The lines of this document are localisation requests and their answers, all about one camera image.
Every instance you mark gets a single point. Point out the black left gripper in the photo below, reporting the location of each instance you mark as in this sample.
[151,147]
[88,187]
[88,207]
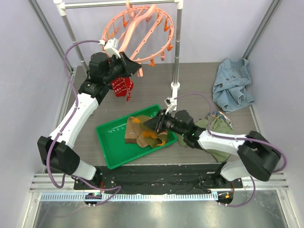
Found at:
[129,67]

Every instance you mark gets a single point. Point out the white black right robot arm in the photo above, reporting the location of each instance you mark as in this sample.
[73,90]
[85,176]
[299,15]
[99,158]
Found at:
[257,158]

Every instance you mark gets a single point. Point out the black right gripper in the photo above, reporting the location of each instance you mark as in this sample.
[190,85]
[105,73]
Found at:
[161,122]

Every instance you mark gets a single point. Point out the white metal clothes rack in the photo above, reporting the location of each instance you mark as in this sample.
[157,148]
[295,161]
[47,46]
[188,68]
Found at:
[71,35]

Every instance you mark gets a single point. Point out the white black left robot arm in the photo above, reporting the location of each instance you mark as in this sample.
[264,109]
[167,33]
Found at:
[56,150]

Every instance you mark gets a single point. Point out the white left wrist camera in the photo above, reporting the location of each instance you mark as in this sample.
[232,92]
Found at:
[111,46]

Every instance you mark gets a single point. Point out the tan ribbed sock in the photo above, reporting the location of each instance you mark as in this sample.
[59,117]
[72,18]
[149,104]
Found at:
[143,139]
[133,130]

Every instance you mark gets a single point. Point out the green plastic tray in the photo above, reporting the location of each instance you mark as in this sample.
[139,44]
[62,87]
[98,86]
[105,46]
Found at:
[111,138]

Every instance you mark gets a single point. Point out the pink round clip hanger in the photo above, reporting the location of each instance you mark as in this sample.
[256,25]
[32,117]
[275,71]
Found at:
[144,33]

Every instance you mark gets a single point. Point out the olive green t-shirt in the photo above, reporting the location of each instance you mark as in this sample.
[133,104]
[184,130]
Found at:
[220,123]

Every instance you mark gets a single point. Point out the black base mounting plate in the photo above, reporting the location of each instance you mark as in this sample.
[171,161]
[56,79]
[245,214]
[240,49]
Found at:
[163,179]

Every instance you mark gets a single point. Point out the light blue denim shirt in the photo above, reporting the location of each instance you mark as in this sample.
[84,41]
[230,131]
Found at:
[229,90]

